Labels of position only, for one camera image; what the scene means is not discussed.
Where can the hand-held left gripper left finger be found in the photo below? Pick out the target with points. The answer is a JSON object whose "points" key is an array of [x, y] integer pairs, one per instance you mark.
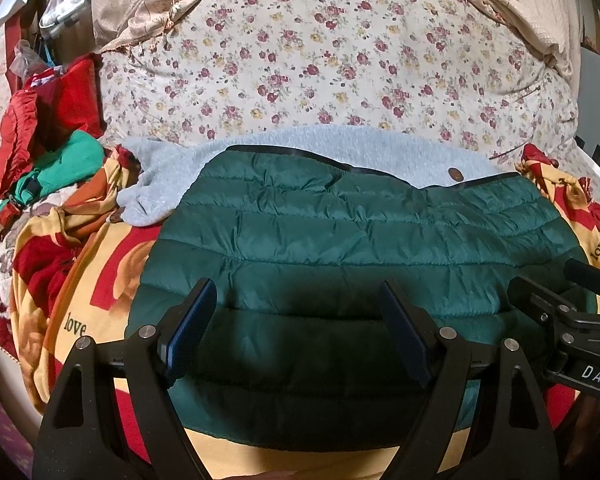
{"points": [[195, 320]]}

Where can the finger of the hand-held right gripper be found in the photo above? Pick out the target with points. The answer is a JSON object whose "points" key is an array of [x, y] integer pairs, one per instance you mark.
{"points": [[592, 276], [555, 307]]}

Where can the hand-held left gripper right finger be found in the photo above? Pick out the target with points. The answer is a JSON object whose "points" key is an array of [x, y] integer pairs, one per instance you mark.
{"points": [[405, 325]]}

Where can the green quilted puffer jacket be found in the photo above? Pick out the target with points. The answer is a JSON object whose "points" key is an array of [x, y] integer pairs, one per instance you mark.
{"points": [[330, 235]]}

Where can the yellow red printed blanket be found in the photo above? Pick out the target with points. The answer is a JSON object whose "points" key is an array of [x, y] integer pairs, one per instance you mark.
{"points": [[105, 270]]}

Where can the grey fleece garment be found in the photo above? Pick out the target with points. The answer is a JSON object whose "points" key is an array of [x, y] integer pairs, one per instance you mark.
{"points": [[180, 165]]}

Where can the bright green cloth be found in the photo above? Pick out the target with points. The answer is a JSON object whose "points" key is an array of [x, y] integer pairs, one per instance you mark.
{"points": [[65, 165]]}

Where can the red jacket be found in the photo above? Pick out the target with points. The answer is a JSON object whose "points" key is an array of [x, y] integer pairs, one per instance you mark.
{"points": [[35, 110]]}

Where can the floral quilt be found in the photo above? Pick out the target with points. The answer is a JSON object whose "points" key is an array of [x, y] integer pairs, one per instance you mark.
{"points": [[330, 60]]}

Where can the clear plastic bag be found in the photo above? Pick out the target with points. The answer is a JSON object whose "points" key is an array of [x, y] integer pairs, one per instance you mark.
{"points": [[62, 5]]}

